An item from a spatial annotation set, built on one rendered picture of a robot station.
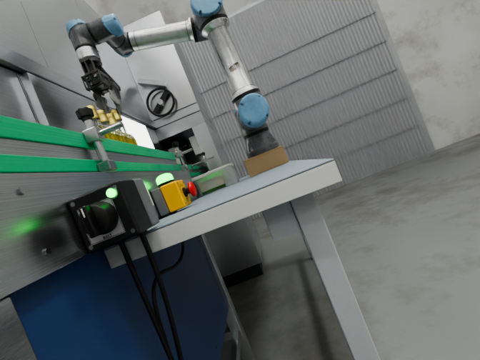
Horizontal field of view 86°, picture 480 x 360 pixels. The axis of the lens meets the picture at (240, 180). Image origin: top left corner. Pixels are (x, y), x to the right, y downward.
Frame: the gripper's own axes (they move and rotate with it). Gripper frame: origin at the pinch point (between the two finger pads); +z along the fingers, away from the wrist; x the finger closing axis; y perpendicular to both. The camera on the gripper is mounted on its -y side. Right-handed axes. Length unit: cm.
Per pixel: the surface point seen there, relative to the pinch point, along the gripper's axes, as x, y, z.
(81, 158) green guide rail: 14, 54, 27
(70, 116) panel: -11.8, 8.7, -1.7
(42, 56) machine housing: -14.9, 5.2, -27.6
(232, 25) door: 96, -321, -183
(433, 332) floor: 79, 6, 118
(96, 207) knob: 21, 67, 38
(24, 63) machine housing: -12.5, 19.7, -17.2
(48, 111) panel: -11.7, 19.2, -1.1
